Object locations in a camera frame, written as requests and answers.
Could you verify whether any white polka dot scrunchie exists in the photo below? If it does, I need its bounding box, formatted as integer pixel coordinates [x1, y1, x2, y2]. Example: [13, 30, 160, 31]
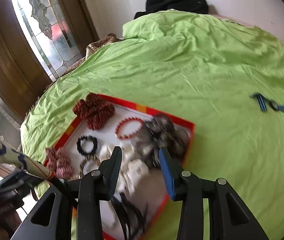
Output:
[99, 142, 151, 196]

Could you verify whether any black bead bracelet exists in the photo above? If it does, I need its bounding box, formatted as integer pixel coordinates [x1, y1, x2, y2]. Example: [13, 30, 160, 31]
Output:
[76, 135, 99, 157]

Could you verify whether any red bead bracelet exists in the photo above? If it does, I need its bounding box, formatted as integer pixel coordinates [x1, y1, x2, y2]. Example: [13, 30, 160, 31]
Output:
[114, 116, 146, 140]

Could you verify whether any black sheer scrunchie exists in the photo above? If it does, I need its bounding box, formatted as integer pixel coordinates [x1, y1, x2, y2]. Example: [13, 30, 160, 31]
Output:
[131, 114, 189, 168]

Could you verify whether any red polka dot scrunchie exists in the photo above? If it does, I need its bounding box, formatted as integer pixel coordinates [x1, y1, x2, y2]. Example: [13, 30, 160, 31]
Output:
[73, 93, 115, 130]

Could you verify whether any white patterned sleeve forearm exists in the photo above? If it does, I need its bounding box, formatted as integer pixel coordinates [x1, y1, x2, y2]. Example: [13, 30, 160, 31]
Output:
[0, 141, 55, 181]

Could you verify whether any red cardboard tray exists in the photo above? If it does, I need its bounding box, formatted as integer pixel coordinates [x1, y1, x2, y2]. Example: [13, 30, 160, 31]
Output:
[44, 93, 195, 239]

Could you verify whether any red plaid scrunchie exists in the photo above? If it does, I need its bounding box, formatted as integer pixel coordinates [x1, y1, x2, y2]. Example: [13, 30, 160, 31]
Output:
[45, 147, 73, 179]

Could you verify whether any black hair claw clip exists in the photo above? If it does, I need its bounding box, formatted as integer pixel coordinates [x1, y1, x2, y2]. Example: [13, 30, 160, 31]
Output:
[110, 193, 149, 240]

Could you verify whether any green bed sheet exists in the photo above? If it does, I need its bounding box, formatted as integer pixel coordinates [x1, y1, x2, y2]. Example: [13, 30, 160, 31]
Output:
[21, 11, 284, 239]

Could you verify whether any brown knitted blanket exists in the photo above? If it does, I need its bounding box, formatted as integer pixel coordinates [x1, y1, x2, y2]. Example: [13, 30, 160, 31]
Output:
[24, 32, 123, 116]

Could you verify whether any black clothing pile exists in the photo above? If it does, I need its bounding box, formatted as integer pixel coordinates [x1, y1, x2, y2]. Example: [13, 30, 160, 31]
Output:
[134, 0, 209, 19]

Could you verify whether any stained glass window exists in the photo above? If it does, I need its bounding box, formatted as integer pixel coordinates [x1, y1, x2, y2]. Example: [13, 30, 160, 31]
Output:
[11, 0, 82, 81]

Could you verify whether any brown beaded hair tie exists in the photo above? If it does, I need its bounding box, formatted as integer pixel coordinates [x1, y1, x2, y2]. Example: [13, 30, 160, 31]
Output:
[78, 155, 101, 178]

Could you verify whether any blue striped strap watch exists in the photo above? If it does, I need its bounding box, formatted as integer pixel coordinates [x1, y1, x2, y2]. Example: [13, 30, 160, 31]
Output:
[249, 93, 284, 112]

